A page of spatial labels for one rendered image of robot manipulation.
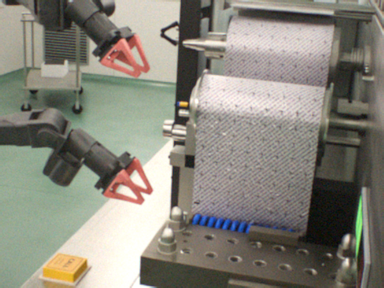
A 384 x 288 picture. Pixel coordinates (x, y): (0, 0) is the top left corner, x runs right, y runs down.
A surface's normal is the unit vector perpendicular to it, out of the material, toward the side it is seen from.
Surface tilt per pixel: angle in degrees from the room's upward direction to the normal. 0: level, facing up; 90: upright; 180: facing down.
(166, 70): 90
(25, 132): 98
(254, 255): 0
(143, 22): 90
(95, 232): 0
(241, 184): 90
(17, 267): 0
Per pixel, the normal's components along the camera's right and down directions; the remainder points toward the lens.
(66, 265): 0.06, -0.95
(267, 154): -0.25, 0.29
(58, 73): 0.03, 0.31
